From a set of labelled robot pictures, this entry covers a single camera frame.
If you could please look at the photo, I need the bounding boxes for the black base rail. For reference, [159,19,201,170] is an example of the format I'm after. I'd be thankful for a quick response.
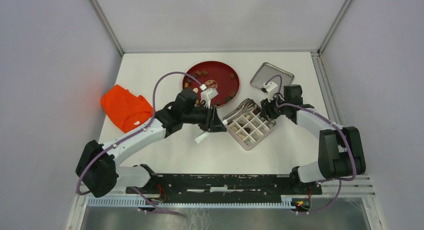
[137,173,323,203]

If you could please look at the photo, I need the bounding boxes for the purple cable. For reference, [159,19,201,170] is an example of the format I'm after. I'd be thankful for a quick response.
[264,75,358,214]
[76,71,206,196]

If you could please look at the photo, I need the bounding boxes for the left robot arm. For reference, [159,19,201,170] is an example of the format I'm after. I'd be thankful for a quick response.
[75,88,227,197]

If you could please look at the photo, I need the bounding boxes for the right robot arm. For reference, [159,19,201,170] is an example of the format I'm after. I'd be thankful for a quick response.
[260,82,366,194]

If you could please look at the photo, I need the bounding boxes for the orange cloth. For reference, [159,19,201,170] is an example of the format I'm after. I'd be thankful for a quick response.
[100,84,153,133]

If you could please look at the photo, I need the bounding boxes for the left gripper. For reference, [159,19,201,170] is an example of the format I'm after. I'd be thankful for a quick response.
[182,102,227,132]

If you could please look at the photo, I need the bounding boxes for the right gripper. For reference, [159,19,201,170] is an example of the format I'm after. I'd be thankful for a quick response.
[259,91,289,122]

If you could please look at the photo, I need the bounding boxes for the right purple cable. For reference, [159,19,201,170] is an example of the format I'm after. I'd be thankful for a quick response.
[264,75,358,214]

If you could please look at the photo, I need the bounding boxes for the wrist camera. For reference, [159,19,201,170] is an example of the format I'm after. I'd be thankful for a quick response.
[261,81,279,102]
[199,84,219,108]

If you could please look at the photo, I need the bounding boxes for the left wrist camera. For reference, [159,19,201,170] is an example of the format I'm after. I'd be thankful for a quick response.
[199,84,219,108]

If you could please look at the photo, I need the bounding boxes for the silver tin lid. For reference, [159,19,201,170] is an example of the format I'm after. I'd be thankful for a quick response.
[250,62,295,92]

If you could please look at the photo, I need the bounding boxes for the metal tongs white handle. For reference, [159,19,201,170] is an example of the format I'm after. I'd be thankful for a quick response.
[194,99,258,144]

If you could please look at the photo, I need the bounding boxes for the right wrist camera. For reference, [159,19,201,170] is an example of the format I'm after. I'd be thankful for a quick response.
[261,81,279,102]

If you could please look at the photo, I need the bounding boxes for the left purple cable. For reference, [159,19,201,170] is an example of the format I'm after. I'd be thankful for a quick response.
[76,71,206,196]

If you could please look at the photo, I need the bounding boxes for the pink compartment box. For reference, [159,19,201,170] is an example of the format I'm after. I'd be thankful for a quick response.
[226,103,276,151]

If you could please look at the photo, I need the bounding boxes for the red round tray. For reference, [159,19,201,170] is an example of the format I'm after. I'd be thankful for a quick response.
[186,61,241,107]

